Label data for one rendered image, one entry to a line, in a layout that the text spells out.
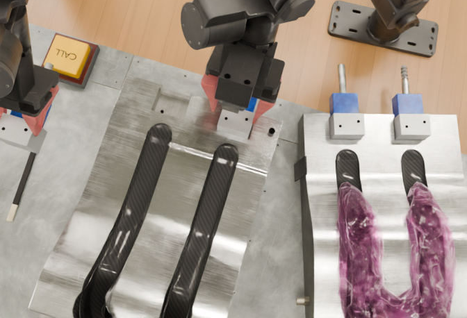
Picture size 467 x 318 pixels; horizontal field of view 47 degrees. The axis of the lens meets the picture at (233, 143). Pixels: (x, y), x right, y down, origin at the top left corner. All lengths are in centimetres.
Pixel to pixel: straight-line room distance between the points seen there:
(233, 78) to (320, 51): 39
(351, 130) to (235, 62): 28
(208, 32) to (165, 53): 36
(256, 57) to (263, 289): 39
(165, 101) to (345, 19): 37
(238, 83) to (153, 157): 25
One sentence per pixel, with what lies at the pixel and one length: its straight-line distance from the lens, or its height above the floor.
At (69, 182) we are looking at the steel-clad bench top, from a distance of 94.
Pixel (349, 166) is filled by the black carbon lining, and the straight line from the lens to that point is 89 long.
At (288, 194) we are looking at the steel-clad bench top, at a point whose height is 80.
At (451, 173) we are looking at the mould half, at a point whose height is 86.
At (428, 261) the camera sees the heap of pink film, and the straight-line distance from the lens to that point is 85.
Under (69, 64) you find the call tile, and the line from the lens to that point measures 96.
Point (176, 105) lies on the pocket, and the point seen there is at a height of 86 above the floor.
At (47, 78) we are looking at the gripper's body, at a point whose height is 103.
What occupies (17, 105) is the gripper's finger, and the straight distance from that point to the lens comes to 73.
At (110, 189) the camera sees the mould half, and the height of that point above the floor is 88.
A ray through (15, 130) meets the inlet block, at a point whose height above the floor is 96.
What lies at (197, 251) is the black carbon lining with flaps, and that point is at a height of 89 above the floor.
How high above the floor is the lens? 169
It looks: 75 degrees down
